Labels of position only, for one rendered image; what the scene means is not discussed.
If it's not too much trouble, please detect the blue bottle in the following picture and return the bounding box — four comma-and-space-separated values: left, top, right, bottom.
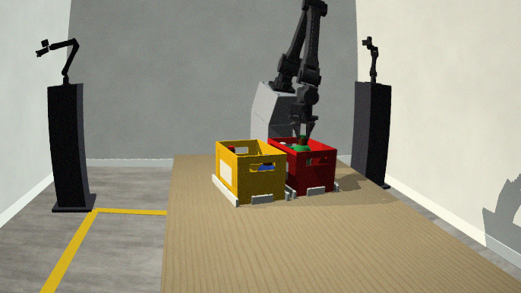
258, 162, 274, 171

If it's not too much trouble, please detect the red plastic crate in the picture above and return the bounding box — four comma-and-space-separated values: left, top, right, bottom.
267, 137, 337, 197

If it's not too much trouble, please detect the yellow plastic crate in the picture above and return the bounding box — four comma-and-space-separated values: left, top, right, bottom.
216, 140, 287, 205

